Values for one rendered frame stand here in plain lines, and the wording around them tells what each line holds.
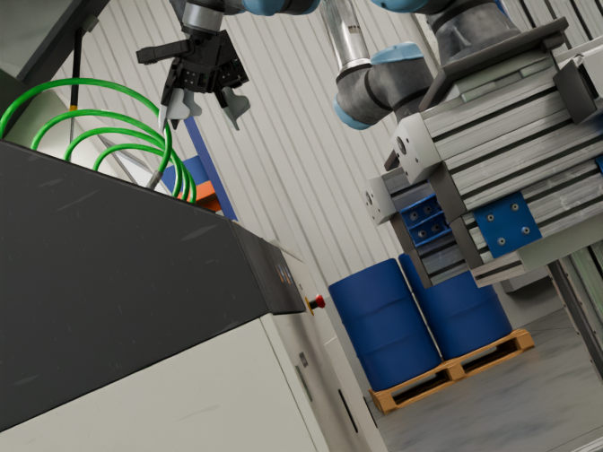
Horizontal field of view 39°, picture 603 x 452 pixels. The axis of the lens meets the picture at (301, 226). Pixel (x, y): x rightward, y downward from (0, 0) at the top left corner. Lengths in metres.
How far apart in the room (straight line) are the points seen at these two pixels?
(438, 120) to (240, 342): 0.48
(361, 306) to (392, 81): 4.47
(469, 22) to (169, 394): 0.78
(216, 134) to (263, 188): 0.71
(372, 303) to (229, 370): 5.04
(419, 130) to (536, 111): 0.20
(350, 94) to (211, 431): 1.01
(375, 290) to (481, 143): 4.96
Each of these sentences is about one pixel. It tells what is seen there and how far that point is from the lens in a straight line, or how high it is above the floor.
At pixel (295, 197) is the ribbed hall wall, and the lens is 8.24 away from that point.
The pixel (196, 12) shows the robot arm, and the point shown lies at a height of 1.38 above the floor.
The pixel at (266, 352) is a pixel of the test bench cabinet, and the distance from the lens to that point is 1.30.
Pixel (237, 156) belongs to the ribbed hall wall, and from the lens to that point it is 8.36.
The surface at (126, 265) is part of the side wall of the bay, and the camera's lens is 1.35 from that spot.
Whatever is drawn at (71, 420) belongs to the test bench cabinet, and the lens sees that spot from 1.39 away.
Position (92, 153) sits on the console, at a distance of 2.14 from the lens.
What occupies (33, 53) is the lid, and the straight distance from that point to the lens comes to 2.14.
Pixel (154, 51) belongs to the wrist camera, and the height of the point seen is 1.36.
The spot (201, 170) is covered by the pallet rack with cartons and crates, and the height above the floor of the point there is 2.35.
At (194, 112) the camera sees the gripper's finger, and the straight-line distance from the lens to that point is 1.75.
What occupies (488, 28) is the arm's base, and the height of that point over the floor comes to 1.08.
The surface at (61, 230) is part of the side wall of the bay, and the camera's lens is 1.39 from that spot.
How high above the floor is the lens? 0.73
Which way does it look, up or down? 7 degrees up
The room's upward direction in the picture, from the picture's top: 24 degrees counter-clockwise
